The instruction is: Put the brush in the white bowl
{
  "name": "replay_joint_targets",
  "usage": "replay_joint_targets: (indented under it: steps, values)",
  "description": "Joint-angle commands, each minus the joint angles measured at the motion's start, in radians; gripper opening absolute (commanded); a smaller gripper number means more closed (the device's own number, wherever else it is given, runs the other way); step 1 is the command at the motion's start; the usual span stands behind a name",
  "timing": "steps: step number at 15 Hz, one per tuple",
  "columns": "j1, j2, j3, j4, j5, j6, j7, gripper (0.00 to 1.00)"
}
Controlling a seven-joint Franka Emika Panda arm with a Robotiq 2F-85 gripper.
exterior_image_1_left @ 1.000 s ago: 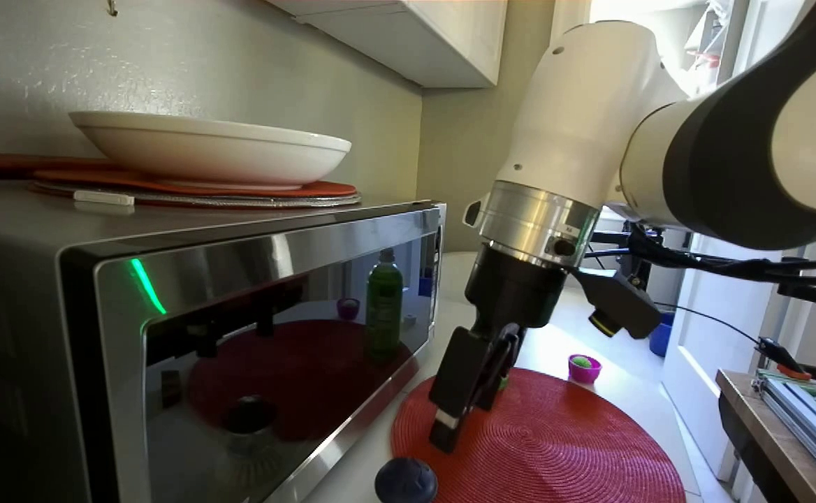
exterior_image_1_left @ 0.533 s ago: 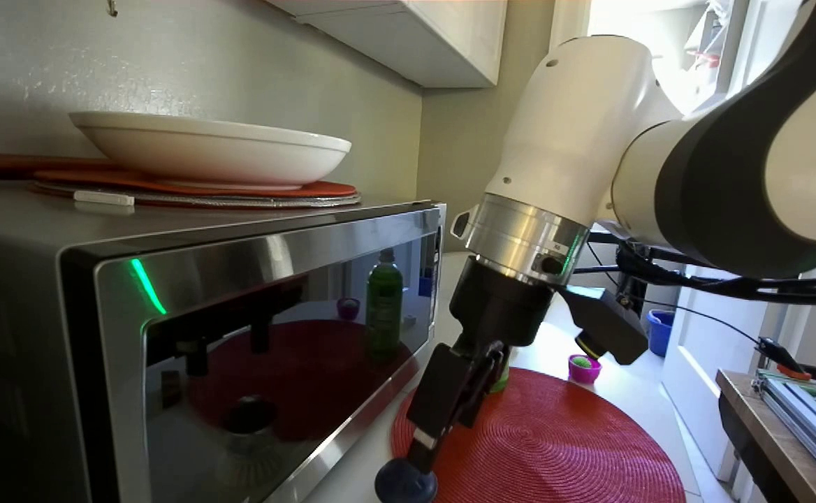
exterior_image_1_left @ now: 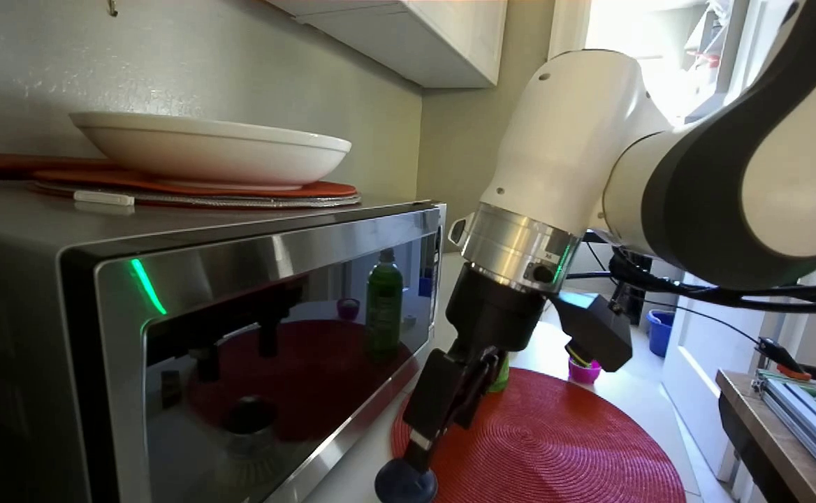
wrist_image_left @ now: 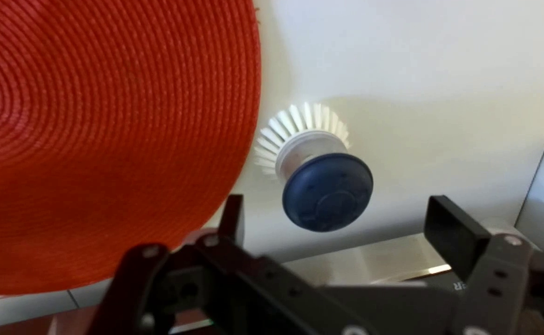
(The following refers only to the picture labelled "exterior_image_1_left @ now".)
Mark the blue bin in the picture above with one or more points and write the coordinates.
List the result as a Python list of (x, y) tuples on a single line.
[(660, 334)]

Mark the stainless steel microwave oven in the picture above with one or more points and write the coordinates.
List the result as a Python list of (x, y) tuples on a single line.
[(34, 308)]

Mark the dark red flat mat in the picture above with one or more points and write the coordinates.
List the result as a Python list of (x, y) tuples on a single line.
[(6, 164)]

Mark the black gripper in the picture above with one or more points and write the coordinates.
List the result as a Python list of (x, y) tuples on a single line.
[(495, 310)]

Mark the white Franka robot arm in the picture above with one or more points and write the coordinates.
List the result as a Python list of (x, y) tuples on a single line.
[(566, 130)]

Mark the large round red placemat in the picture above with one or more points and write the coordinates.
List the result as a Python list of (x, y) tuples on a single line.
[(557, 447)]

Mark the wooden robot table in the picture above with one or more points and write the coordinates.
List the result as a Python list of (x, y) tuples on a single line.
[(773, 447)]

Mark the thin red mat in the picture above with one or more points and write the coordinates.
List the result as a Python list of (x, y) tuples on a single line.
[(325, 190)]

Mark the white door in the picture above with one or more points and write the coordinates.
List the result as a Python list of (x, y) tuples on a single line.
[(706, 372)]

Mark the white ceramic bowl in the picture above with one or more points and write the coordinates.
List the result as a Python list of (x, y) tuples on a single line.
[(214, 148)]

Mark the black orange clamp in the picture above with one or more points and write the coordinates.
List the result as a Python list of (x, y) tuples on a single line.
[(783, 361)]

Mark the thin grey mat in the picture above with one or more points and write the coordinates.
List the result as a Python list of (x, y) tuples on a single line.
[(242, 199)]

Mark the small white flat piece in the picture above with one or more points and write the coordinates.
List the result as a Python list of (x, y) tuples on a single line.
[(102, 199)]

